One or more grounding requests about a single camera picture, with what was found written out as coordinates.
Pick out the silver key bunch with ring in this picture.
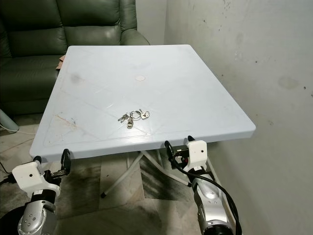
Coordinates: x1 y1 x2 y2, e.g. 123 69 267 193
117 108 150 130

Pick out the white fan base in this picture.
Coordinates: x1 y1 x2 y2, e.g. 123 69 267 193
0 108 20 133

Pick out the white plastic folding table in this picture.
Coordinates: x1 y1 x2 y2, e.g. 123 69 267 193
29 45 257 199

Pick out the black round object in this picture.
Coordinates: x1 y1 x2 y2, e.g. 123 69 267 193
0 211 26 235

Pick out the small brown cloth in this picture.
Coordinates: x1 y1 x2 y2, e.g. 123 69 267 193
56 55 67 70

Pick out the dark green leather sofa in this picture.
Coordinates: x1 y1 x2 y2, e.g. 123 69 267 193
0 0 150 116

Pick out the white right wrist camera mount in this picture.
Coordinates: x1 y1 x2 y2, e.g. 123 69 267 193
186 140 209 171

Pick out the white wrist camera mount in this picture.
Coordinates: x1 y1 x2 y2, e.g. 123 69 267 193
12 161 56 195
186 140 209 171

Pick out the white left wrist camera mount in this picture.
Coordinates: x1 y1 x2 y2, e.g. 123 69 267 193
12 161 56 195

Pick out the black floor cable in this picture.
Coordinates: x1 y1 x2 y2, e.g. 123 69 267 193
0 163 15 175

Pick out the white floor cable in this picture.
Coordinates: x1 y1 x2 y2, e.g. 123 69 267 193
0 124 33 136

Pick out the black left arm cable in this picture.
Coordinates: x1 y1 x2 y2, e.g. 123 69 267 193
0 174 16 186

